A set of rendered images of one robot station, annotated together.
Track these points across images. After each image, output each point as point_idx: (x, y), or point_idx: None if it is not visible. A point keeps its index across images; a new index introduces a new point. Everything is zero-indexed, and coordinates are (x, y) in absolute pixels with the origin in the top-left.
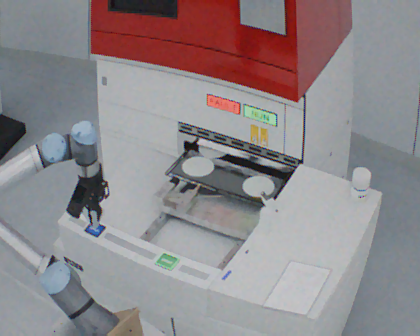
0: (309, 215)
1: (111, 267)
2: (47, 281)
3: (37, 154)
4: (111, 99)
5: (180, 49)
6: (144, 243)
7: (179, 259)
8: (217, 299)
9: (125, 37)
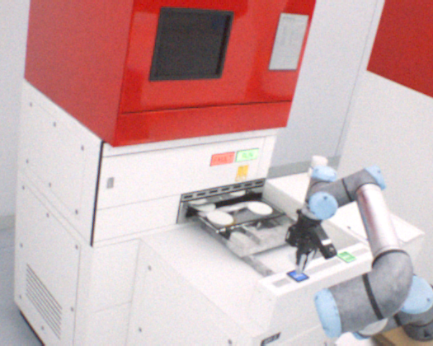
0: None
1: None
2: (430, 293)
3: (379, 189)
4: (115, 202)
5: (215, 113)
6: (322, 259)
7: (345, 251)
8: None
9: (163, 114)
